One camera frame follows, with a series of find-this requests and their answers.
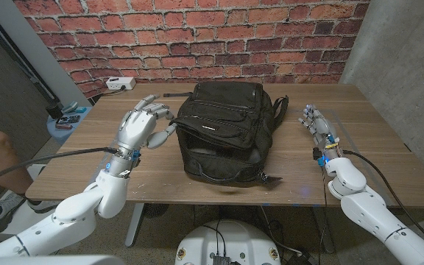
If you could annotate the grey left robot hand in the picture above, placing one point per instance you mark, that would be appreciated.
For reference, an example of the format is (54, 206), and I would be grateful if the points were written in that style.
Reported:
(136, 129)

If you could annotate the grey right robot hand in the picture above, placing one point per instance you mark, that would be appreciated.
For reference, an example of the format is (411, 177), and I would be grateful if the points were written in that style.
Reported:
(322, 129)

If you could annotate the black backpack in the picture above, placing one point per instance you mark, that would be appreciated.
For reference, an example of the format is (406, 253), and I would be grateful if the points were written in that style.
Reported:
(234, 110)

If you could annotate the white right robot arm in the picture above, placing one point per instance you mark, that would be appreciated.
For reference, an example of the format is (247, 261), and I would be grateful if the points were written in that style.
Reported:
(366, 210)

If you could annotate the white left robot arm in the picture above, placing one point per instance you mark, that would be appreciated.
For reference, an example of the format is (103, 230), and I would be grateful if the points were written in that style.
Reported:
(76, 213)

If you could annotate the white power strip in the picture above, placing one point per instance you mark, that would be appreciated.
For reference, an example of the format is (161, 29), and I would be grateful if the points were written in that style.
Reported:
(120, 83)

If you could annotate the teal small flat case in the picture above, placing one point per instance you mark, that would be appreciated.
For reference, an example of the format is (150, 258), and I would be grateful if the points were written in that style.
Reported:
(80, 109)

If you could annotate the grey teal small device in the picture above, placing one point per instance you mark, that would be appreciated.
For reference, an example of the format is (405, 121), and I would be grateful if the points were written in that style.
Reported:
(69, 106)

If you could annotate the small red object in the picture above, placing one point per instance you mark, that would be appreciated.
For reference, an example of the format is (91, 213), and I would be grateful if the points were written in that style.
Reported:
(63, 126)

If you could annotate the light blue round stool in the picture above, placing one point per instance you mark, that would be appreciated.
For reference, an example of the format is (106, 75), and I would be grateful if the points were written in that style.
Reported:
(63, 134)

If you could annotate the black cup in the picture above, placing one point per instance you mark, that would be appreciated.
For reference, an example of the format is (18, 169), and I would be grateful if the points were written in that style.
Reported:
(54, 111)

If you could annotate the red brick printed backdrop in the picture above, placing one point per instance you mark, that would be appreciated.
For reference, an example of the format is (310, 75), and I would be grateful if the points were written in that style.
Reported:
(197, 37)

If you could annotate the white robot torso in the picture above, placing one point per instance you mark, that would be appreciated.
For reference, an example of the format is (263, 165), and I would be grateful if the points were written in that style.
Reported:
(234, 239)

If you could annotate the black door rail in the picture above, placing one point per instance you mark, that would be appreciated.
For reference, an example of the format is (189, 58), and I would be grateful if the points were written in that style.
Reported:
(31, 77)

